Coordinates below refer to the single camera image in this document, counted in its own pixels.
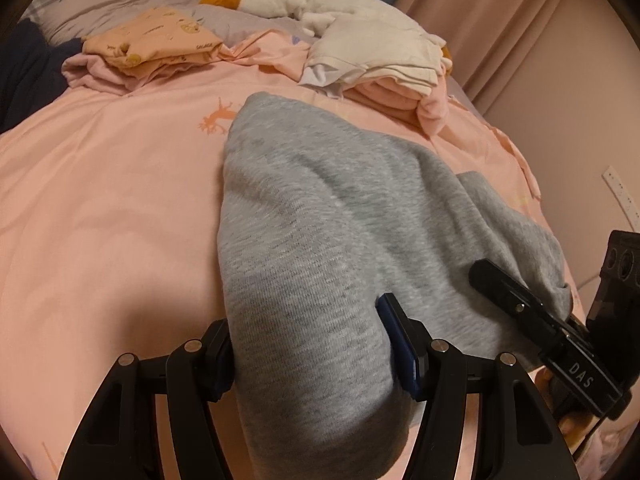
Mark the white folded garment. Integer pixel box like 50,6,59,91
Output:
299,18,452,100

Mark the grey sweatshirt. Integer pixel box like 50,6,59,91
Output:
218,93,572,479

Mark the plaid grey pillow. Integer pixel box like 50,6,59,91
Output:
22,0,316,47

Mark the orange printed folded garment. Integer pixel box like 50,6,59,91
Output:
82,8,224,80

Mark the navy blue garment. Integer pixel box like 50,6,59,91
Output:
0,20,82,133

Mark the pink folded garment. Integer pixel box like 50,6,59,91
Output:
345,77,449,136

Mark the white goose plush toy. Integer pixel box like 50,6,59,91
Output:
200,0,452,73

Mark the person's right hand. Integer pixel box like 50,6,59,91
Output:
534,367,594,452

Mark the pink printed duvet cover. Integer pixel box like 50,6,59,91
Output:
1,32,553,479

